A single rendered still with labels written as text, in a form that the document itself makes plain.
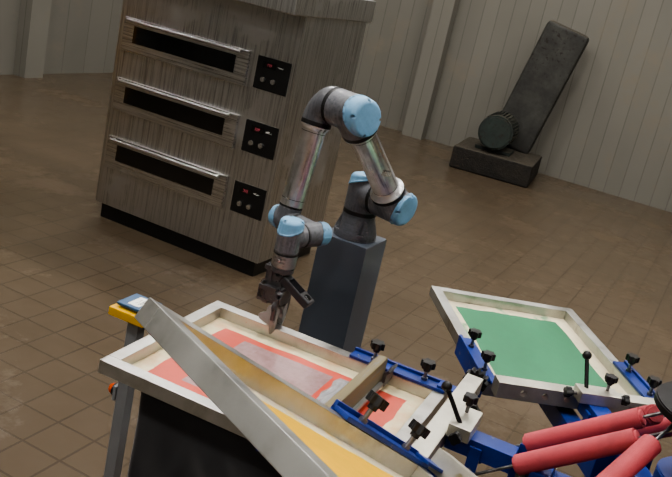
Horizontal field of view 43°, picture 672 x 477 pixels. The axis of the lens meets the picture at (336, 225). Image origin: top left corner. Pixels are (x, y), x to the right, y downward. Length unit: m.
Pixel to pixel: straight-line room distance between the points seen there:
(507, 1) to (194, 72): 6.93
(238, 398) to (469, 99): 11.22
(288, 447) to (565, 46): 10.51
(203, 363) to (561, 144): 10.90
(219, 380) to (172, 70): 4.88
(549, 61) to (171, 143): 6.48
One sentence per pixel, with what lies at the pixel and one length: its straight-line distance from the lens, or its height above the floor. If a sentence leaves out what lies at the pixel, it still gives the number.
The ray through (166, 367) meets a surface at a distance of 2.41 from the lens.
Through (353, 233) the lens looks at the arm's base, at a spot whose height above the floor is 1.23.
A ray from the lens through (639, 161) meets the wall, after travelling 11.77.
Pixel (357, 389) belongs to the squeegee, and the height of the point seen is 1.05.
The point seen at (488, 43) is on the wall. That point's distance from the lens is 12.12.
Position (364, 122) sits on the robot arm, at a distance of 2.55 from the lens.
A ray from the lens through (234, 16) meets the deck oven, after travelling 5.64.
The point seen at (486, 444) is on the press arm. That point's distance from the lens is 2.23.
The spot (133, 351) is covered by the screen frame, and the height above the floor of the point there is 0.99.
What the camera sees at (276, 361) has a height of 0.96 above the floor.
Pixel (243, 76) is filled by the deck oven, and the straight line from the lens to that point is 5.58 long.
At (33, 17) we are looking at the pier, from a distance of 11.06.
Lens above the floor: 2.08
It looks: 16 degrees down
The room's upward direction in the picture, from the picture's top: 13 degrees clockwise
